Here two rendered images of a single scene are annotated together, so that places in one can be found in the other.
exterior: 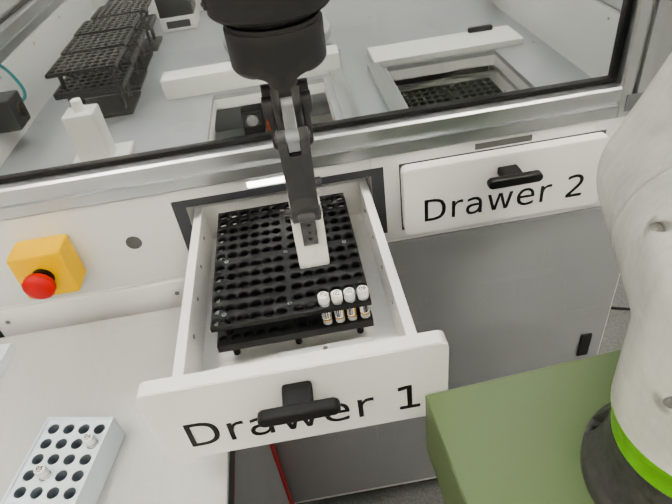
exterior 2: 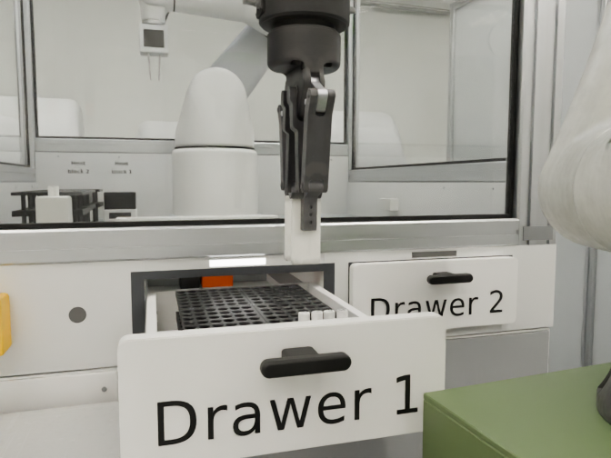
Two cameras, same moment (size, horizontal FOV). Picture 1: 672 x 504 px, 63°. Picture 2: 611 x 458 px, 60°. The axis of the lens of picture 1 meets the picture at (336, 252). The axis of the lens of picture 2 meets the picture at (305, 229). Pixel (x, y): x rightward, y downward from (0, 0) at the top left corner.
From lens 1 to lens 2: 32 cm
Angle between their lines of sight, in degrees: 36
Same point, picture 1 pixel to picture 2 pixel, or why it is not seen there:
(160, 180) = (127, 246)
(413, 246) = not seen: hidden behind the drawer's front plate
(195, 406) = (181, 369)
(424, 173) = (372, 269)
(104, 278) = (27, 358)
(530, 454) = (552, 418)
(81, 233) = (25, 295)
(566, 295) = not seen: hidden behind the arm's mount
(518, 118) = (444, 234)
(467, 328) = not seen: outside the picture
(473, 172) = (413, 274)
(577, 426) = (585, 402)
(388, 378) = (388, 360)
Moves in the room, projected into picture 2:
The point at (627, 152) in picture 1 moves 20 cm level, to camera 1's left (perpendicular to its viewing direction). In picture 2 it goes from (564, 152) to (382, 149)
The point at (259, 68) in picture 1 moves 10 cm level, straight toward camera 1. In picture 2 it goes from (298, 50) to (339, 19)
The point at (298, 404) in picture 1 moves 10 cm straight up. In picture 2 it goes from (305, 354) to (305, 232)
